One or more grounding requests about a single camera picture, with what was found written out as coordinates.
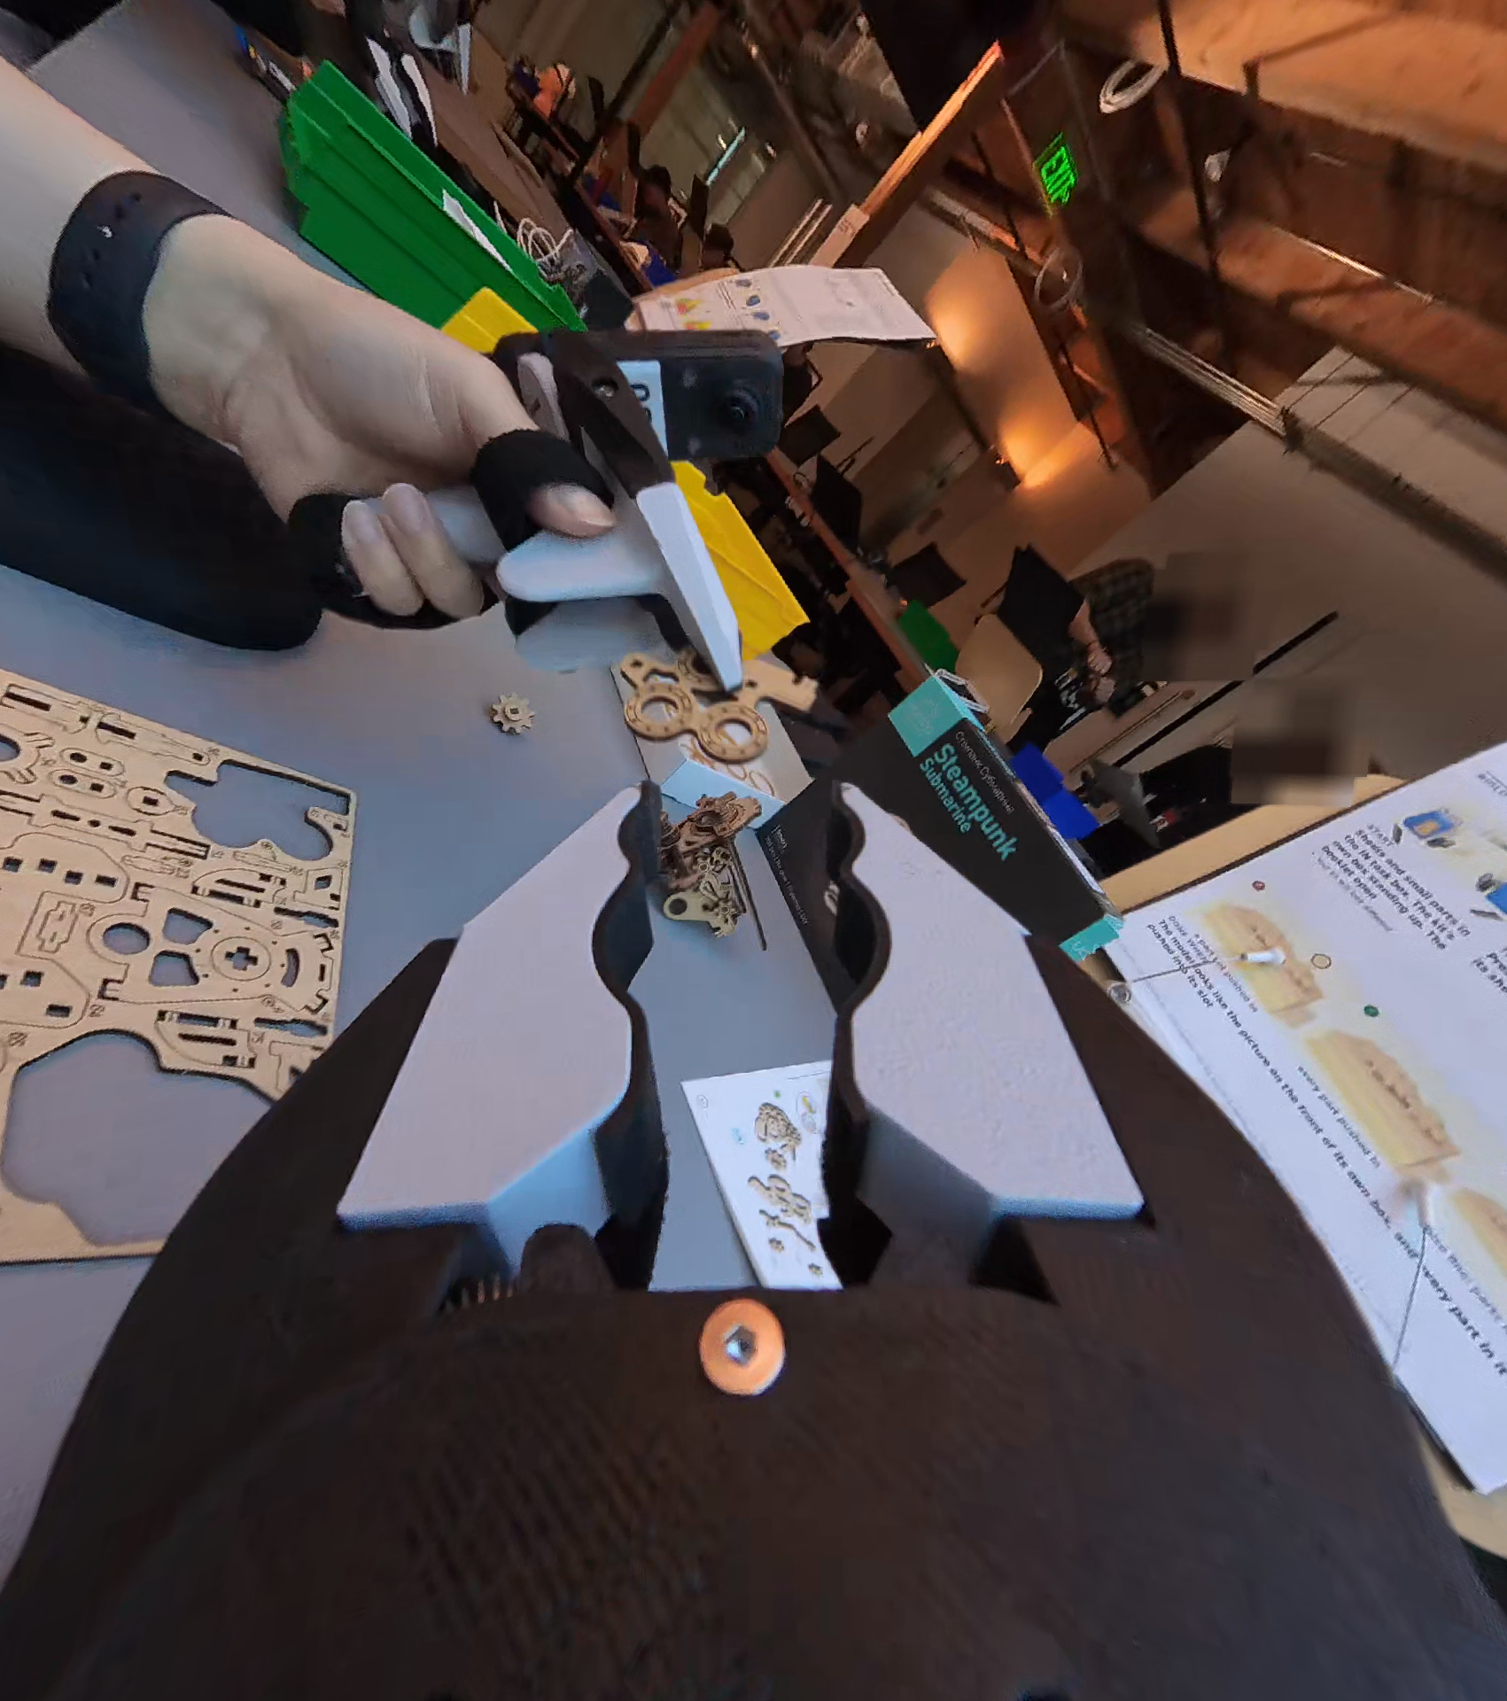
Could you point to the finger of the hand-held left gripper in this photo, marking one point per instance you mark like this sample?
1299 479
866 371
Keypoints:
687 559

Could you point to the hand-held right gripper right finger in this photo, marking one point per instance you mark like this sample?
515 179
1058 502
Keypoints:
980 1064

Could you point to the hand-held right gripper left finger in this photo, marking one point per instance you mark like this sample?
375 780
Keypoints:
501 1064

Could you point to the wooden plate with round holes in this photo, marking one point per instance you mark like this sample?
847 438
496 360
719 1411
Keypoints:
701 718

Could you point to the wooden laser-cut parts sheet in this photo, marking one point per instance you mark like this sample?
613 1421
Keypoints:
102 863

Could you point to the person's left hand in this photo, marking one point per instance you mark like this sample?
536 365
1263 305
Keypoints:
302 373

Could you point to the yellow plastic bin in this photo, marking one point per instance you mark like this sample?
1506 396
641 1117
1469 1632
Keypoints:
740 571

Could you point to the white printed paper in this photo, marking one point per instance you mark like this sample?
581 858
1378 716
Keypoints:
808 305

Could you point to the small wooden gear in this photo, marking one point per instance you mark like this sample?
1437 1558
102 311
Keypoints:
513 714

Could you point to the white instruction booklet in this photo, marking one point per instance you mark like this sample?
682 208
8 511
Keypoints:
767 1170

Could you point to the black kit box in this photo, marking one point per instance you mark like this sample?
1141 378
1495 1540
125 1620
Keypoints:
967 824

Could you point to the blue bin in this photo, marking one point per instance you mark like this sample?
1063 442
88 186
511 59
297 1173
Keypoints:
1052 791

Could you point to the wooden mechanical model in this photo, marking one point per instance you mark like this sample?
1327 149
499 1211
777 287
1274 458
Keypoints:
701 851

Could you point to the stack of green bins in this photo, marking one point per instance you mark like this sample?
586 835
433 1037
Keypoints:
394 199

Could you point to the printed instruction sheet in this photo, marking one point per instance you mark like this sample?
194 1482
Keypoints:
1364 1064

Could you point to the green exit sign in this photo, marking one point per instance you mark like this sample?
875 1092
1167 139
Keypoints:
1056 172

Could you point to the black wrist band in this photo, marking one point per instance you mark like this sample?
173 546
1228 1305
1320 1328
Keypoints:
116 279

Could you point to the black wrist rest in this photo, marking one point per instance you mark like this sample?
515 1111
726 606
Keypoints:
63 505

